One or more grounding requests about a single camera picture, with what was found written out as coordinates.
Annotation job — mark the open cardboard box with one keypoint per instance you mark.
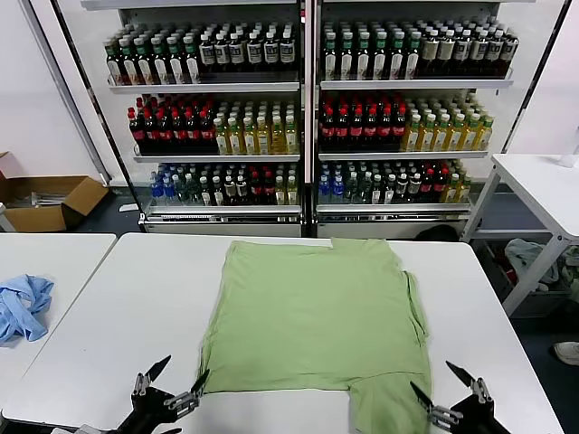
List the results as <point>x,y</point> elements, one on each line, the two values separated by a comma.
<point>81,194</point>

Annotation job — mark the dark bottle green cap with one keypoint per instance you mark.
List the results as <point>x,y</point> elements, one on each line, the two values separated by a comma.
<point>114,65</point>
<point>346,61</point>
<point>363,61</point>
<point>192,65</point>
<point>177,65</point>
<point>380,61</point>
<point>161,65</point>
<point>145,65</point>
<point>396,61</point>
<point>330,61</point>
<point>412,61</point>
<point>130,65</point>

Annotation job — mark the cola bottle red cap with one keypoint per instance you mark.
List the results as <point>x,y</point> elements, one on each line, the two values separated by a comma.
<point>342,131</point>
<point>150,133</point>
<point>385,131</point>
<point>136,133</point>
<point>371,131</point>
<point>179,133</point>
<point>328,131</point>
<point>207,133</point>
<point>356,131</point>
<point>164,133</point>
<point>398,130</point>
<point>193,133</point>

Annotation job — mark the grey crumpled garment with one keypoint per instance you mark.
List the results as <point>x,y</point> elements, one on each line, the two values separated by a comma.
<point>520,253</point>

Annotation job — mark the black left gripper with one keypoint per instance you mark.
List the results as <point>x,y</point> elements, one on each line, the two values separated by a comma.
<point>147,409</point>

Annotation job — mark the pale crumpled garment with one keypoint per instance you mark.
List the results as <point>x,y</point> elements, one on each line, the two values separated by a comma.
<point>571,276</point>

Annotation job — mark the dark bottle beige label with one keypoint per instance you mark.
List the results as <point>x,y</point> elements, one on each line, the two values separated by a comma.
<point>446,47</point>
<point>430,49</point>

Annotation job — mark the dark plastic storage bin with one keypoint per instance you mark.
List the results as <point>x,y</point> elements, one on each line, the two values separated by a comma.
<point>543,307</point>

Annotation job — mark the small yellow drink bottle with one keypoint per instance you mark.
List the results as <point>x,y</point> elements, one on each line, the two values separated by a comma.
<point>292,193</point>
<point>463,192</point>
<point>450,192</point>
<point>280,193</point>

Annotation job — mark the dark tea bottle blue label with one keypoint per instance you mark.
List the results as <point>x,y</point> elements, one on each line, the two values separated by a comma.
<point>221,54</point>
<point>286,52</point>
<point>494,47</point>
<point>236,53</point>
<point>509,46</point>
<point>478,47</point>
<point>254,53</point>
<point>271,53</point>
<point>462,47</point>
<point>207,54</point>

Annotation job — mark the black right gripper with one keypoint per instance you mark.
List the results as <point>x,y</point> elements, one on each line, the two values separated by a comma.
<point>477,416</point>

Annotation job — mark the small dark bottle white label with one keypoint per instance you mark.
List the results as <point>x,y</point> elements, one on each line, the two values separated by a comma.
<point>389,190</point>
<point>414,185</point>
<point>218,193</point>
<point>401,185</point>
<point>376,192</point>
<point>230,192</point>
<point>205,193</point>
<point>242,192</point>

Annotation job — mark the small cola bottle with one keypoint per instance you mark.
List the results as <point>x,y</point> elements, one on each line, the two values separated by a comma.
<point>439,183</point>
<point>256,190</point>
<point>269,190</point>
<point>427,183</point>

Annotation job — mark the black bag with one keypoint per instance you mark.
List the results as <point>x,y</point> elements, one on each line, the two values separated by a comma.
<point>436,233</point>

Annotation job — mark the white shoe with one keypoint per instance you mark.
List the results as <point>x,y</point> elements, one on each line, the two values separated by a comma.
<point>567,352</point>

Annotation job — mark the glass cooler door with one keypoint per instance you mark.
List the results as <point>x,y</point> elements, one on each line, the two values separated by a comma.
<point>549,68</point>
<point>77,90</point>

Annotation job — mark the silver metal parts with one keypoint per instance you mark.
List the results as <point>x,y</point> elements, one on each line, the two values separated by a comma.
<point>40,199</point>

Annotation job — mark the small clear water bottle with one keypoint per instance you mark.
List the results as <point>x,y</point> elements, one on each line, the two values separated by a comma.
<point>363,191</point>
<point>350,191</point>
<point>181,192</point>
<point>193,192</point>

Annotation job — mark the green polo shirt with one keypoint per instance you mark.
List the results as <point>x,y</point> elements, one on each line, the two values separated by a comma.
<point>307,316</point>

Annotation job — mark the white paper scrap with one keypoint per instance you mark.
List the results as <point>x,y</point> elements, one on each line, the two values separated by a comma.
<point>127,208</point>

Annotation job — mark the white beverage display shelf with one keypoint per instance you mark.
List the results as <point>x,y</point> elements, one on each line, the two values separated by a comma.
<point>407,84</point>
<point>203,88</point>

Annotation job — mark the white metal frame table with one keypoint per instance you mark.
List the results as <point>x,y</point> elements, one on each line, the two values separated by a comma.
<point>534,190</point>

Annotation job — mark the small blue drink bottle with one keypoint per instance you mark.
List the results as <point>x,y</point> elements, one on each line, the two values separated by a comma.
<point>337,190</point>
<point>324,190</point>
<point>168,190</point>
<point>156,190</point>

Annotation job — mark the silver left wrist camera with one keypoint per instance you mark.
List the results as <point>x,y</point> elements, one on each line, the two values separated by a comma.
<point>68,430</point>

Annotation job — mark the crumpled light blue cloth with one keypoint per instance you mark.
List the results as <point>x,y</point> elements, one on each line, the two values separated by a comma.
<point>25,307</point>

